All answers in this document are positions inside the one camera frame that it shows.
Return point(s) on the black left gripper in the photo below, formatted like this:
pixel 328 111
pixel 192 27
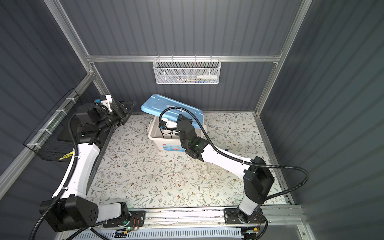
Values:
pixel 119 117

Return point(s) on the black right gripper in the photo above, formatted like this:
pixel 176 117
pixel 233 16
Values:
pixel 181 120

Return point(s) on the blue plastic box lid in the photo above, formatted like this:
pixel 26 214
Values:
pixel 157 103

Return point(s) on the white plastic storage box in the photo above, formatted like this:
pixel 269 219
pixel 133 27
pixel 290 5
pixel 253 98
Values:
pixel 165 140

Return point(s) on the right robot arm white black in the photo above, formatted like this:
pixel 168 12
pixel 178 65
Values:
pixel 256 174

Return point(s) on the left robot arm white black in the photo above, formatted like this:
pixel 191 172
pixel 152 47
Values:
pixel 68 209

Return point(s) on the clear plastic tube rack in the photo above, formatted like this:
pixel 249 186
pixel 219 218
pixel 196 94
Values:
pixel 215 170

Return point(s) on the white bottle in basket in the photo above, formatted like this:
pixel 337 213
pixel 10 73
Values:
pixel 208 77

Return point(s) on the yellow black striped tape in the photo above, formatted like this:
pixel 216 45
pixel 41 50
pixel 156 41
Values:
pixel 66 156

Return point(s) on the white wire mesh basket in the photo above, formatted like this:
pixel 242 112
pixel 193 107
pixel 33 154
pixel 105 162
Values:
pixel 185 72

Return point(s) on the black wire wall basket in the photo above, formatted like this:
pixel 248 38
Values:
pixel 50 140

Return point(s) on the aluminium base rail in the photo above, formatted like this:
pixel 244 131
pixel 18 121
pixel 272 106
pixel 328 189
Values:
pixel 275 222

